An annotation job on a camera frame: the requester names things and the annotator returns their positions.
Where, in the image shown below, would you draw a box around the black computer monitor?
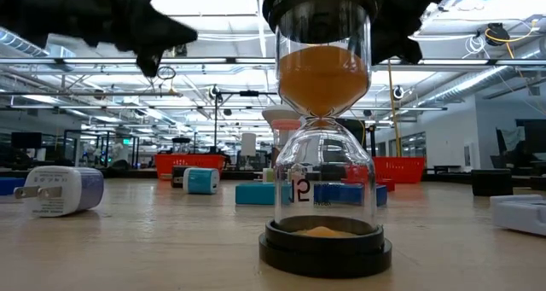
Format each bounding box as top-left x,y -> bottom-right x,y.
10,131 -> 43,150

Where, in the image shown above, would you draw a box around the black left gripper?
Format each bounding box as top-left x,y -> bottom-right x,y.
42,0 -> 200,79

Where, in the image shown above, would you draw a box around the pink sand hourglass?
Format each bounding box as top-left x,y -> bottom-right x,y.
270,119 -> 302,172

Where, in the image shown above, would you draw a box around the white sand hourglass black caps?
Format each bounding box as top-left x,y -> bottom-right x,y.
171,136 -> 192,155

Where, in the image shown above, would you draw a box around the purple white wall charger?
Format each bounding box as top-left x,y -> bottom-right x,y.
13,166 -> 105,218

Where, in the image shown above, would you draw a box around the dark blue rectangular box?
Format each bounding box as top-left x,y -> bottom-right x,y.
0,177 -> 27,197
313,183 -> 388,207

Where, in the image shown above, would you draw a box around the black camera stand pole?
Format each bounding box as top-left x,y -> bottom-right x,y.
207,84 -> 278,155

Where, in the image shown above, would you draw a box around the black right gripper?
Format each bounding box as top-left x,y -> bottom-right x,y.
369,0 -> 445,67

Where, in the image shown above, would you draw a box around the orange sand hourglass black caps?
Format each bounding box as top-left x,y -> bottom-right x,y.
258,0 -> 392,279

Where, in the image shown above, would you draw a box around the yellow hanging cable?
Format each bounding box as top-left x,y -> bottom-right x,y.
386,60 -> 403,158

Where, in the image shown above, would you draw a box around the cyan rectangular box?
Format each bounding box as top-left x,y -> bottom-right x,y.
235,182 -> 292,206

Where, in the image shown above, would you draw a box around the white digital clock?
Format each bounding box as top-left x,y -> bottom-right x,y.
489,193 -> 546,236

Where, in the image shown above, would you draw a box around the black wall charger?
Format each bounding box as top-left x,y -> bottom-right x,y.
471,168 -> 514,197
170,166 -> 191,189

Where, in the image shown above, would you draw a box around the red plastic slotted basket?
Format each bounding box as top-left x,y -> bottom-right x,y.
154,153 -> 227,181
372,155 -> 427,184

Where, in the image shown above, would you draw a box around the white cylinder on stand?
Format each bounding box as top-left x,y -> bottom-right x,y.
241,131 -> 258,158

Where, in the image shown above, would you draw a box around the cyan wall charger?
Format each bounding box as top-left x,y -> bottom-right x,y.
183,166 -> 221,195

